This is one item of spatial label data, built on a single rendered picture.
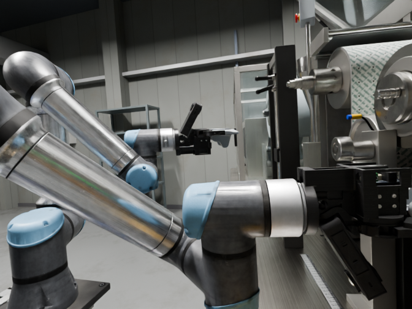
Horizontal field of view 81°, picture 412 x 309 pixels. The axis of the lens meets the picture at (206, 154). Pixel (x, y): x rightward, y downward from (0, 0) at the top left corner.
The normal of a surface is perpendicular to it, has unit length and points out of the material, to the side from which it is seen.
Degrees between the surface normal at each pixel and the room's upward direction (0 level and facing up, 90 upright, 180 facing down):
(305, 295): 0
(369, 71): 92
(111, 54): 90
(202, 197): 47
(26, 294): 73
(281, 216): 93
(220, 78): 90
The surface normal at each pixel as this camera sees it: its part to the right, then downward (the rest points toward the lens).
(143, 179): 0.18, 0.04
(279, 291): -0.06, -1.00
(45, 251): 0.75, -0.01
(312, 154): -0.11, 0.06
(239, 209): -0.12, -0.18
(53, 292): 0.71, -0.31
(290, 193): -0.11, -0.68
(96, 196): 0.51, 0.04
